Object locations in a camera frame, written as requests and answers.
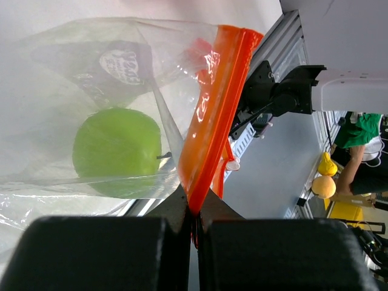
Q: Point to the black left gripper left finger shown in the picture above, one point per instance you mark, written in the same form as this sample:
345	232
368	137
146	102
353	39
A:
149	252

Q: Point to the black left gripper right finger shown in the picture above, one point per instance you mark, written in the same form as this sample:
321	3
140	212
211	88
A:
235	253

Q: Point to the green apple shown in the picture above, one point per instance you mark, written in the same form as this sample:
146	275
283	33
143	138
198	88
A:
116	150

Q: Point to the clear zip top bag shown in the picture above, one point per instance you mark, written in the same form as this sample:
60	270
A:
187	76

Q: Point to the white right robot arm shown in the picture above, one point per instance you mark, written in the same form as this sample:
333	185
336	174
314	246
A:
315	88

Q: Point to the white slotted cable duct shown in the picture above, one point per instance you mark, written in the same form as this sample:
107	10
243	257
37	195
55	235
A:
241	139

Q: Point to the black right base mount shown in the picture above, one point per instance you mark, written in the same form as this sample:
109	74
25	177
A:
254	98

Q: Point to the aluminium mounting rail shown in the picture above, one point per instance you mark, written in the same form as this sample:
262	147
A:
278	44

